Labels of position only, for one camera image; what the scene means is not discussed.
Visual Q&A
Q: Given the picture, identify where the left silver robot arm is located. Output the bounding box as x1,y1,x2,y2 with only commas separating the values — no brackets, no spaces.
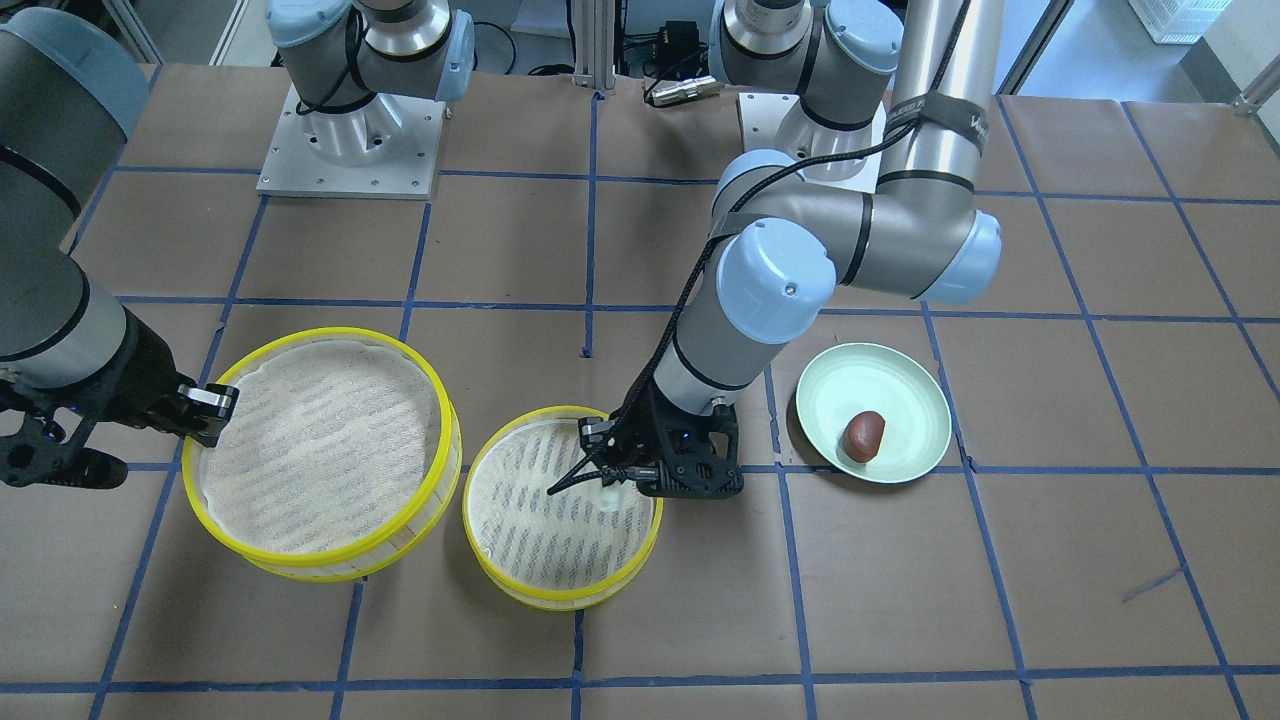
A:
548,1,1005,498

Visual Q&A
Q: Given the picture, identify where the aluminium frame post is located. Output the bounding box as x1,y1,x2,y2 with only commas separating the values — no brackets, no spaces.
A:
567,1,623,96

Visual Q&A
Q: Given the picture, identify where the yellow steamer layer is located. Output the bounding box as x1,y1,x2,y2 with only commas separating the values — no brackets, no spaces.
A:
462,405,666,611
182,327,463,583

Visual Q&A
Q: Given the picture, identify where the light green plate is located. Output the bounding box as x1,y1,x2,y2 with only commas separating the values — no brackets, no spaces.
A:
795,343,952,484

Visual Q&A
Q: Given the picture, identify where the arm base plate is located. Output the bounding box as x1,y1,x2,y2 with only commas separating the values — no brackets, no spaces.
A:
739,92,887,192
256,88,451,201

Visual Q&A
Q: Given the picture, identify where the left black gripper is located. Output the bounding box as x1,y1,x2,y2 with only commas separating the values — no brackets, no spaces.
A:
579,386,745,498

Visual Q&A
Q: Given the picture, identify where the brown bun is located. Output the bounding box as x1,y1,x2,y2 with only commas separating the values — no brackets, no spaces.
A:
840,410,887,464

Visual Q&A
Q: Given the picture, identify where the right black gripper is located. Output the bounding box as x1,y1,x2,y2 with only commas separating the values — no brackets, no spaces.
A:
1,320,241,489

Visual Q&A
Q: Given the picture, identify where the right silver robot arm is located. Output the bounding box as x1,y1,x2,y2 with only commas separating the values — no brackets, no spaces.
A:
1,6,239,489

